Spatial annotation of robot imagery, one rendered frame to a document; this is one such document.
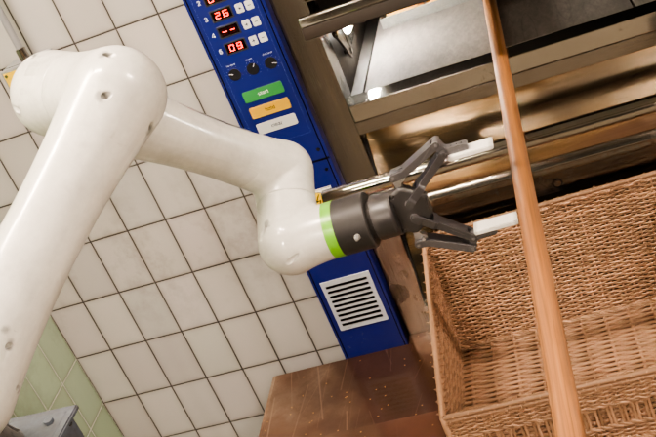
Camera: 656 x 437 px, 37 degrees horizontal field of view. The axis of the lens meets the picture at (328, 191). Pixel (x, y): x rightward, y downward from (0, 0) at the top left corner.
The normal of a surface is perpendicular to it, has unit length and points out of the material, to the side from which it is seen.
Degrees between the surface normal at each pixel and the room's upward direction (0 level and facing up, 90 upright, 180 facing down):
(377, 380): 0
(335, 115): 90
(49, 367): 90
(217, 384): 90
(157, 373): 90
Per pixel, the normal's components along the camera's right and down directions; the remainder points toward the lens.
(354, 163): -0.11, 0.47
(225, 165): 0.47, 0.57
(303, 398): -0.36, -0.84
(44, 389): 0.93, -0.27
